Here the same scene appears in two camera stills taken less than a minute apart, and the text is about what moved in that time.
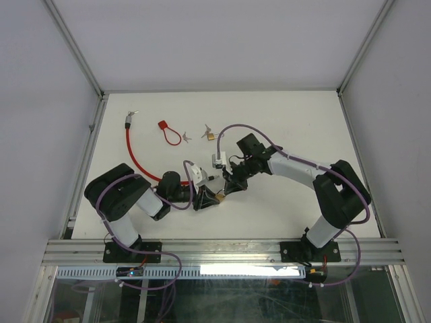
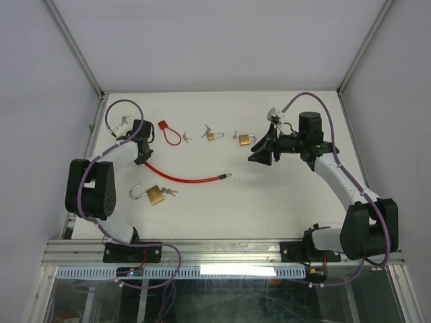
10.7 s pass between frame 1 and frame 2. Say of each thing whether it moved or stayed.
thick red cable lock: moved
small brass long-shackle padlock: stayed
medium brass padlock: moved
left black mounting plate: stayed
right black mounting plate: stayed
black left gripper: moved
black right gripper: moved
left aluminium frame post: stayed
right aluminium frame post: stayed
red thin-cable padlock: stayed
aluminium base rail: stayed
